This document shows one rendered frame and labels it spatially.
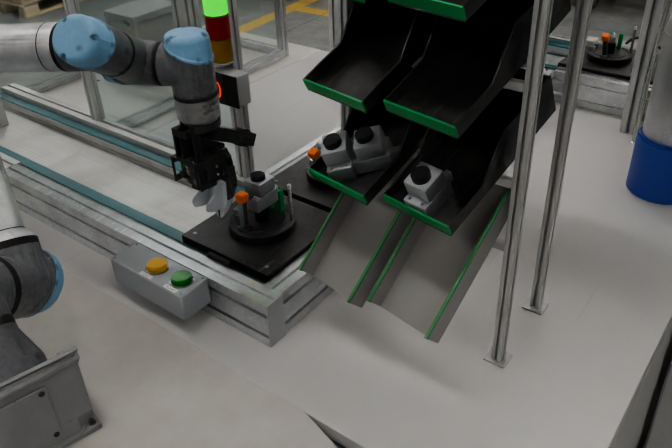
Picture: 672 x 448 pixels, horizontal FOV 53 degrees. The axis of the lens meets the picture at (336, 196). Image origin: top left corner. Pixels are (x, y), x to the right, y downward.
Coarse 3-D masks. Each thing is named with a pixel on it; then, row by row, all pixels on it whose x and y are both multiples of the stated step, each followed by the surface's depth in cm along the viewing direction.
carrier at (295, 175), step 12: (288, 168) 163; (300, 168) 163; (276, 180) 158; (288, 180) 158; (300, 180) 158; (312, 180) 155; (300, 192) 153; (312, 192) 153; (324, 192) 153; (336, 192) 153; (312, 204) 151; (324, 204) 149
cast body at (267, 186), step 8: (256, 176) 135; (264, 176) 136; (272, 176) 137; (248, 184) 136; (256, 184) 135; (264, 184) 135; (272, 184) 137; (248, 192) 137; (256, 192) 136; (264, 192) 136; (272, 192) 138; (256, 200) 135; (264, 200) 137; (272, 200) 139; (248, 208) 138; (256, 208) 136; (264, 208) 138
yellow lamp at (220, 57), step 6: (216, 42) 140; (222, 42) 141; (228, 42) 142; (216, 48) 141; (222, 48) 141; (228, 48) 142; (216, 54) 142; (222, 54) 142; (228, 54) 143; (216, 60) 143; (222, 60) 143; (228, 60) 143
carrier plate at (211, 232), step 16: (304, 208) 148; (208, 224) 144; (224, 224) 143; (304, 224) 143; (320, 224) 142; (192, 240) 139; (208, 240) 139; (224, 240) 139; (288, 240) 138; (304, 240) 138; (224, 256) 134; (240, 256) 134; (256, 256) 134; (272, 256) 133; (288, 256) 133; (256, 272) 130; (272, 272) 129
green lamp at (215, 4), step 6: (204, 0) 137; (210, 0) 136; (216, 0) 136; (222, 0) 137; (204, 6) 137; (210, 6) 137; (216, 6) 137; (222, 6) 137; (204, 12) 138; (210, 12) 137; (216, 12) 137; (222, 12) 138
